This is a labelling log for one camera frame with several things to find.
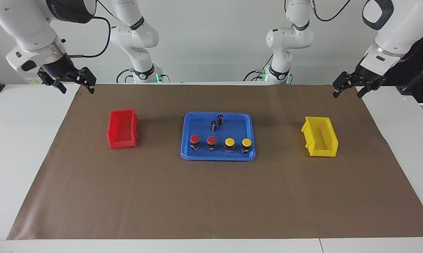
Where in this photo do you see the black right base cable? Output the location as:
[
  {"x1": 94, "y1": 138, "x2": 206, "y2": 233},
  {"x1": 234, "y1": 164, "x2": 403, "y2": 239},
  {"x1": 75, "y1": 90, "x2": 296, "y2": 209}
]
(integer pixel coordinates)
[{"x1": 116, "y1": 69, "x2": 134, "y2": 84}]

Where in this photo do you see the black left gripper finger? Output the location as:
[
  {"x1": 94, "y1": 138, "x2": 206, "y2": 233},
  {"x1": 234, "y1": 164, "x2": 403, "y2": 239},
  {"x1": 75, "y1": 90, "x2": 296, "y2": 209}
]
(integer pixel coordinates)
[
  {"x1": 357, "y1": 82, "x2": 380, "y2": 99},
  {"x1": 333, "y1": 71, "x2": 356, "y2": 98}
]

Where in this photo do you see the red plastic bin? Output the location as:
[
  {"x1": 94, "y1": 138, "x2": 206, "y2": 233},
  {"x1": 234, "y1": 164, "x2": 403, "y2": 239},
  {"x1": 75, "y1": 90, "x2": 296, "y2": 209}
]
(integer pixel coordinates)
[{"x1": 107, "y1": 108, "x2": 139, "y2": 150}]

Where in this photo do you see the black left base cable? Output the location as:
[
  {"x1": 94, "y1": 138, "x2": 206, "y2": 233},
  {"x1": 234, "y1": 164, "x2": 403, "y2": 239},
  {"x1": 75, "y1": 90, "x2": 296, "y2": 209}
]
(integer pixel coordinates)
[{"x1": 242, "y1": 54, "x2": 273, "y2": 82}]

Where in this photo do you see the brown table mat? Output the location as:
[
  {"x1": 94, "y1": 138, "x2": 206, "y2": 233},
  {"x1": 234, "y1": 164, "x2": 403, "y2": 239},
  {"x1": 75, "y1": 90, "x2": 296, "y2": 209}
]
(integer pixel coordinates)
[{"x1": 6, "y1": 84, "x2": 423, "y2": 240}]

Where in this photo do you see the yellow plastic bin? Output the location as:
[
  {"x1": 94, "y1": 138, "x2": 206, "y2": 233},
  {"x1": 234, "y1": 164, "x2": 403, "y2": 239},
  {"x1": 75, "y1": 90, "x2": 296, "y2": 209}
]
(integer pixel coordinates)
[{"x1": 301, "y1": 116, "x2": 339, "y2": 157}]

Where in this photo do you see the blue plastic tray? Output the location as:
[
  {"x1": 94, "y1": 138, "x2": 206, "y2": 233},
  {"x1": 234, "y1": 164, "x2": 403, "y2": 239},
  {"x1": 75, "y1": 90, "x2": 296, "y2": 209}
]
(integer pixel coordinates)
[{"x1": 180, "y1": 112, "x2": 256, "y2": 161}]

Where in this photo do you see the black tripod stand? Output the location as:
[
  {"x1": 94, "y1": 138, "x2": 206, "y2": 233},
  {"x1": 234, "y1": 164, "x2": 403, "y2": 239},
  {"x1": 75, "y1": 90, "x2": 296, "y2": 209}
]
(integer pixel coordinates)
[{"x1": 396, "y1": 58, "x2": 423, "y2": 95}]

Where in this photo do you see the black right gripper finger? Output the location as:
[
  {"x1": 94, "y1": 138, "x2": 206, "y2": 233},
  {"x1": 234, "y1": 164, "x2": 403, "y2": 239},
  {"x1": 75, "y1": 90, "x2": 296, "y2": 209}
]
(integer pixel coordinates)
[
  {"x1": 66, "y1": 67, "x2": 97, "y2": 94},
  {"x1": 38, "y1": 69, "x2": 67, "y2": 94}
]

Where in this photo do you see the black base cable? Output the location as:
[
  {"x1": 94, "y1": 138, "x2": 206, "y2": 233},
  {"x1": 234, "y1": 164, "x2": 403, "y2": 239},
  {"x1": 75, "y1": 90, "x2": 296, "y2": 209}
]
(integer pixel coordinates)
[
  {"x1": 242, "y1": 54, "x2": 273, "y2": 82},
  {"x1": 116, "y1": 69, "x2": 134, "y2": 84}
]

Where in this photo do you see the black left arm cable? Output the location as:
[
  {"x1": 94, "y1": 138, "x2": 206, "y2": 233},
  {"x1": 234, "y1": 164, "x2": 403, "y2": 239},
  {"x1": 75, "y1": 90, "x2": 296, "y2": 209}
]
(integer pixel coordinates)
[{"x1": 312, "y1": 0, "x2": 352, "y2": 22}]

